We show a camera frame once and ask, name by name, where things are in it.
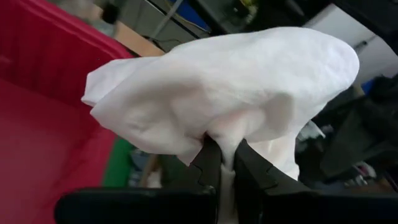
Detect red plastic laundry bin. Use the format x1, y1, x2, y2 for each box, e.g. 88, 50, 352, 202
0, 0, 134, 224

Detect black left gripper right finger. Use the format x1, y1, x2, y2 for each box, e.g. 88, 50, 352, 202
233, 138, 398, 224

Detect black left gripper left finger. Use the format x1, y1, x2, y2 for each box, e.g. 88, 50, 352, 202
55, 136, 223, 224

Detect light wooden desk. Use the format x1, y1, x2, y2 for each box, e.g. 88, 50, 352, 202
93, 6, 165, 57

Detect small white cloth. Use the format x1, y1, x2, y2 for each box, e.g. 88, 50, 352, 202
81, 26, 361, 224

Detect green table mat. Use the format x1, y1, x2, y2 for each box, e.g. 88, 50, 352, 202
102, 138, 135, 187

